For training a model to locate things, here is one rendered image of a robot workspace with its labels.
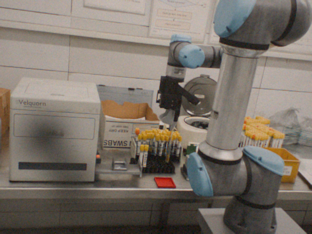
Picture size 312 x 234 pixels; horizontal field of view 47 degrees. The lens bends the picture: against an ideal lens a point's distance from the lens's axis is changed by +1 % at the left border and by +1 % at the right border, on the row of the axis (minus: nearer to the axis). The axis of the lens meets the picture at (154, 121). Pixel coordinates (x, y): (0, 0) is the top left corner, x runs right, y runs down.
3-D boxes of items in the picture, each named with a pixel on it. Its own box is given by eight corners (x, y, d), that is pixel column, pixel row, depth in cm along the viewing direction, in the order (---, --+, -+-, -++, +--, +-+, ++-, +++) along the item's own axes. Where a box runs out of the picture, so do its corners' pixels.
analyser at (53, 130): (8, 182, 119) (9, 94, 110) (20, 149, 144) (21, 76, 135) (102, 183, 126) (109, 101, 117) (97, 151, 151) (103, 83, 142)
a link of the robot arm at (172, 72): (183, 64, 135) (190, 68, 128) (181, 76, 137) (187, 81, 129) (164, 62, 133) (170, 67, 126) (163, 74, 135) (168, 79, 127)
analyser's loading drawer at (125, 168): (84, 176, 125) (85, 163, 124) (84, 167, 131) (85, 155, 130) (141, 177, 130) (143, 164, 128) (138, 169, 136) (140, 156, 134)
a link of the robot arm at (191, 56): (217, 48, 116) (204, 43, 126) (185, 45, 113) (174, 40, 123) (213, 71, 118) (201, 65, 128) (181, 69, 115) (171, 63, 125)
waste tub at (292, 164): (264, 182, 145) (270, 159, 142) (251, 167, 157) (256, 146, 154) (295, 183, 147) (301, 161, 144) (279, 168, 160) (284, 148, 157)
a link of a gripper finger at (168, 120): (158, 130, 138) (162, 107, 135) (173, 130, 139) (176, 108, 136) (160, 132, 135) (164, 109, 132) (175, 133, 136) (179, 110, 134)
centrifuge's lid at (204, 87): (185, 72, 177) (182, 71, 185) (178, 121, 182) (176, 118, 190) (226, 77, 179) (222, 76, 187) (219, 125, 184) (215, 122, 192)
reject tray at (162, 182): (157, 187, 128) (158, 185, 128) (153, 179, 134) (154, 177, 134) (175, 187, 130) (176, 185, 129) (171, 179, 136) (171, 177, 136)
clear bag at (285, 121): (276, 147, 187) (284, 113, 182) (250, 135, 201) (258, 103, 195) (306, 142, 201) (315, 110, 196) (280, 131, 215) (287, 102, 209)
